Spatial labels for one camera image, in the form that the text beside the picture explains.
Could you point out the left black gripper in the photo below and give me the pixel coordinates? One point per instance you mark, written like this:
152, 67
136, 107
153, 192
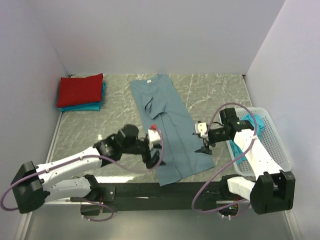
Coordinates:
150, 162

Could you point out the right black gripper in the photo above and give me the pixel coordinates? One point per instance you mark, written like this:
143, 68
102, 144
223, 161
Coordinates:
207, 142

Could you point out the grey-blue t-shirt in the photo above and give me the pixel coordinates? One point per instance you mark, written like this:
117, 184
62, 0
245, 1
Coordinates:
159, 103

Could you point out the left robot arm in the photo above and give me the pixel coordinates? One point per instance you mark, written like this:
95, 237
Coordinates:
34, 185

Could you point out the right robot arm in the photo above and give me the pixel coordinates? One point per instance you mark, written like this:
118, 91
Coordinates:
263, 170

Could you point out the crumpled teal t-shirt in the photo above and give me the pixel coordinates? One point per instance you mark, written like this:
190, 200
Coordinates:
260, 128

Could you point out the white perforated plastic basket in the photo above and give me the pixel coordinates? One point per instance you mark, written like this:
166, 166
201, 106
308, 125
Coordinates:
269, 138

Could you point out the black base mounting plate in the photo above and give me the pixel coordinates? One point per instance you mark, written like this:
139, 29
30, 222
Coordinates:
150, 196

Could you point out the teal folded t-shirt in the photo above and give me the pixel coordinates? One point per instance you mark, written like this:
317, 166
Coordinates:
92, 106

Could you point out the red folded t-shirt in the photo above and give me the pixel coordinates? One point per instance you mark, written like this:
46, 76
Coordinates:
80, 90

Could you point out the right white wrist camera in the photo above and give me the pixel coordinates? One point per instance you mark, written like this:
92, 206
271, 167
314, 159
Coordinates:
201, 130

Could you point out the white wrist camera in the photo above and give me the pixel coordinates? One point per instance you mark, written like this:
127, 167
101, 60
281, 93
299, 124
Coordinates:
154, 137
201, 130

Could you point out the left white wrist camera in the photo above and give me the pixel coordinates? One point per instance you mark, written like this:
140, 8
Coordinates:
154, 137

